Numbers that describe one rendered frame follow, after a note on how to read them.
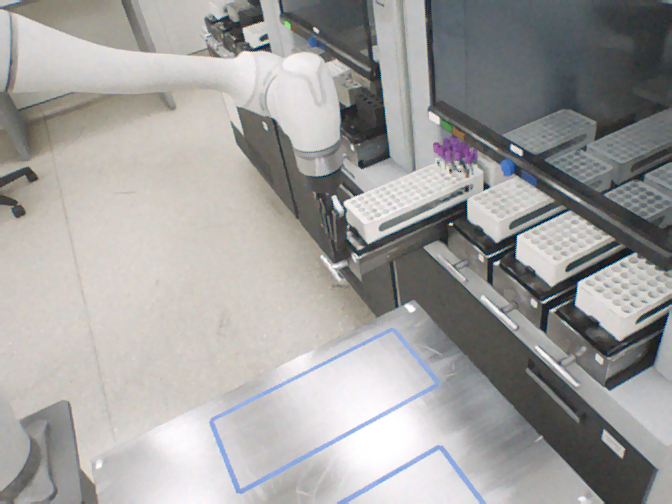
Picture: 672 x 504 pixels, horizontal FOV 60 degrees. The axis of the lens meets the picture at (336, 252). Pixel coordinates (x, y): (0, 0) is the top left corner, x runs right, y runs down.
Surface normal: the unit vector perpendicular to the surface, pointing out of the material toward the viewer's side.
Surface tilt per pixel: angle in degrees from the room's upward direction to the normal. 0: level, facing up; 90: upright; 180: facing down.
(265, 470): 0
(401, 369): 0
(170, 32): 90
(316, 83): 77
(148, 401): 0
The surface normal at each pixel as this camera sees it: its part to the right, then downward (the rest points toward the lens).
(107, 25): 0.44, 0.53
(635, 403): -0.15, -0.76
